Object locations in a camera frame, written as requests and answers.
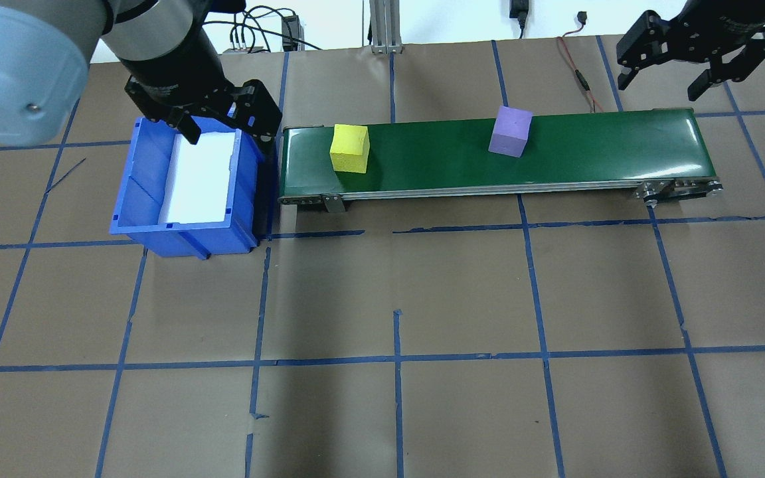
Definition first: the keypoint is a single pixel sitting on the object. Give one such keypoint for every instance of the yellow foam block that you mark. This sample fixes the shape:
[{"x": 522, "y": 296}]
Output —
[{"x": 349, "y": 149}]

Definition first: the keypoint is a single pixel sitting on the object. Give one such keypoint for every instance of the purple foam block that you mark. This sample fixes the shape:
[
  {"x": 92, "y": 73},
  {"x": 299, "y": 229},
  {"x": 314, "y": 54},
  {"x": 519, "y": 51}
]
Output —
[{"x": 510, "y": 133}]

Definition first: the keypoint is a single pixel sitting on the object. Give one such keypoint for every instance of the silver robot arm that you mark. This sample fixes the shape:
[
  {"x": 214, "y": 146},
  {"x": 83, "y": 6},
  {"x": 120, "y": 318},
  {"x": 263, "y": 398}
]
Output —
[{"x": 17, "y": 73}]

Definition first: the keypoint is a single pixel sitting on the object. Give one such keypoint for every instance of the white foam pad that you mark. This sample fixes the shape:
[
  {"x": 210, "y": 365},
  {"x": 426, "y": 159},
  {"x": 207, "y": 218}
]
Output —
[{"x": 200, "y": 179}]

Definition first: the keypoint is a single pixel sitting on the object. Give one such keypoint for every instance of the black adapter box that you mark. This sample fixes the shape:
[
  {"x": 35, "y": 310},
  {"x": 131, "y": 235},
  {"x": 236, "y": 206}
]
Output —
[{"x": 289, "y": 32}]

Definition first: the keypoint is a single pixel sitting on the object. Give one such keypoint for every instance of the blue plastic bin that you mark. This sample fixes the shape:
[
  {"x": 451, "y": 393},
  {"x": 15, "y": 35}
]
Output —
[{"x": 183, "y": 242}]

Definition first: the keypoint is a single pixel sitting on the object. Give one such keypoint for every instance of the black power plug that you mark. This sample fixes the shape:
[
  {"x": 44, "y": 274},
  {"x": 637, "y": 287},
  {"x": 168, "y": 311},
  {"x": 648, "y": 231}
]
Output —
[{"x": 519, "y": 8}]

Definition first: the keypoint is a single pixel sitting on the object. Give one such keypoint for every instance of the green conveyor belt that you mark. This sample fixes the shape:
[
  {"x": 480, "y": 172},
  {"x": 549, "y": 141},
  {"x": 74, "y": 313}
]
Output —
[{"x": 435, "y": 159}]

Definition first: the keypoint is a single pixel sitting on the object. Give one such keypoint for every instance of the aluminium profile post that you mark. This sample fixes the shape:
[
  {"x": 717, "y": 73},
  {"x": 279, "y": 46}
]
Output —
[{"x": 386, "y": 26}]

